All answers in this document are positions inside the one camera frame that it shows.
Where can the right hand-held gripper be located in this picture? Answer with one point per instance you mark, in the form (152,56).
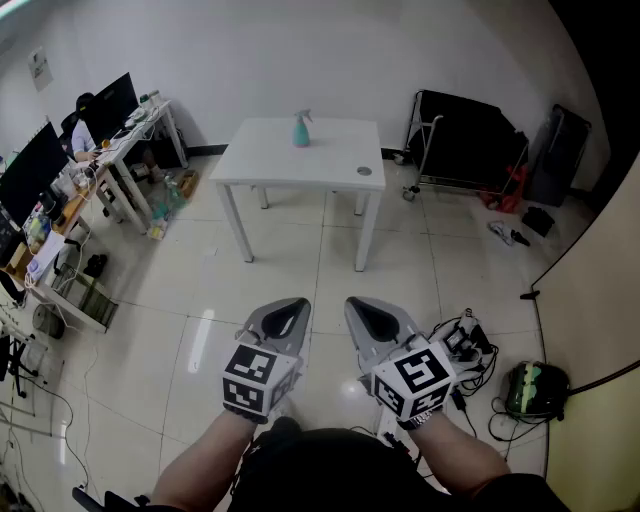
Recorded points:
(415,380)

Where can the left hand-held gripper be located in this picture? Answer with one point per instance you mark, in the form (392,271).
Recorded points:
(260,380)

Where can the teal spray bottle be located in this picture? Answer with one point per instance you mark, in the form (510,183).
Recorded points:
(301,135)

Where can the pink spray nozzle head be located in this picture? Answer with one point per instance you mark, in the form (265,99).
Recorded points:
(302,115)

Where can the person's right forearm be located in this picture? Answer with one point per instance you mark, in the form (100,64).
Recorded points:
(460,455)

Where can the person's left forearm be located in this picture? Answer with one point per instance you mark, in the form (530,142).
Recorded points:
(200,460)

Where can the silver wristwatch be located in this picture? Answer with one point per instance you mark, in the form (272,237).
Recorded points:
(422,421)

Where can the person's black clothing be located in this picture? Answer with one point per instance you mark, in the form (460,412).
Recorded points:
(340,470)

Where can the white rag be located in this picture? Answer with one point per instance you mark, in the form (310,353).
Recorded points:
(502,232)

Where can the white table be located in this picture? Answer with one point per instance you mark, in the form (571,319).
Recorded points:
(300,165)

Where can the small wooden box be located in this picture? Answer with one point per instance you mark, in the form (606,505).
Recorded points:
(188,184)

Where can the black green helmet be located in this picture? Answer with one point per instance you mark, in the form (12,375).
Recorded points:
(537,390)

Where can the red plastic bag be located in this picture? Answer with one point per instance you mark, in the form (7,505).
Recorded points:
(512,197)

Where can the black cloth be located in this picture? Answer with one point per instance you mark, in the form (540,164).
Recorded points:
(538,221)

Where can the pair of black shoes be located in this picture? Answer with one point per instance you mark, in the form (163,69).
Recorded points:
(95,265)

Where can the white office desk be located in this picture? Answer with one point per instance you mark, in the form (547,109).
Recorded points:
(127,195)

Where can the black fabric folding cart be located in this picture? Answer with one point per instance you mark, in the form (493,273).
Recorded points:
(465,145)

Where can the beige partition panel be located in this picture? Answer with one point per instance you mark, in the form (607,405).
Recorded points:
(595,280)

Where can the wooden office desk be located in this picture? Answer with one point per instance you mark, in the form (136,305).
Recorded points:
(75,200)

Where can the dark grey suitcase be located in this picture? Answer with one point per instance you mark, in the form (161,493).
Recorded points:
(555,155)

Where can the white jar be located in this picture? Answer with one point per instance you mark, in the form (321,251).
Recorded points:
(153,95)

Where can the black monitor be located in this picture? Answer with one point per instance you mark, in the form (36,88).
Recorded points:
(112,107)
(30,175)

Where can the black office chair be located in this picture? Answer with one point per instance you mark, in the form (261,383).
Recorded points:
(67,127)

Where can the paper wall notice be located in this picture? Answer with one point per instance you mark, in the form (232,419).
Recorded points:
(40,69)

